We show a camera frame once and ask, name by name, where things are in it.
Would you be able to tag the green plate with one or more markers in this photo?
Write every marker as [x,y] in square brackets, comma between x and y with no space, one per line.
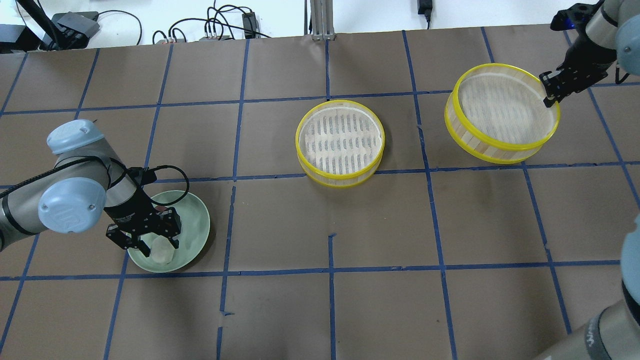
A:
[196,224]

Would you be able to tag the black usb hub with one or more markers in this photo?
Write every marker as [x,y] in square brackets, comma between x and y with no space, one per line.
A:
[77,24]

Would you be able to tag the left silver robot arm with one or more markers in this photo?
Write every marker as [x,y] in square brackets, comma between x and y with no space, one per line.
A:
[88,180]

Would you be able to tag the yellow steamer layer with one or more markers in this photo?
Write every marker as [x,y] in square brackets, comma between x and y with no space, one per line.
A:
[340,143]
[496,113]

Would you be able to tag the white steamed bun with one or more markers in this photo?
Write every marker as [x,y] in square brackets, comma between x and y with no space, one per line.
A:
[162,251]

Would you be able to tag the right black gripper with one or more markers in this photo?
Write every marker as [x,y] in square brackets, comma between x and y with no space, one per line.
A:
[586,53]

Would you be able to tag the black power adapter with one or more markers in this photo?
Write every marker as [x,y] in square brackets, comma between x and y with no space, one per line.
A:
[250,25]

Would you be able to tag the black camera stand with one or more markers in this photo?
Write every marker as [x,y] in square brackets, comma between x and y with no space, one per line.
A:
[57,39]

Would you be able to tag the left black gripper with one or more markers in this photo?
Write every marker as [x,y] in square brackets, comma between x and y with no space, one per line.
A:
[131,212]

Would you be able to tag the aluminium frame post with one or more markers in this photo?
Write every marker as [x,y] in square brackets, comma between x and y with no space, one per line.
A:
[322,20]

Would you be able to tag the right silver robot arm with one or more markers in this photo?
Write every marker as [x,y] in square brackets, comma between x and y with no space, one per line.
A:
[604,16]

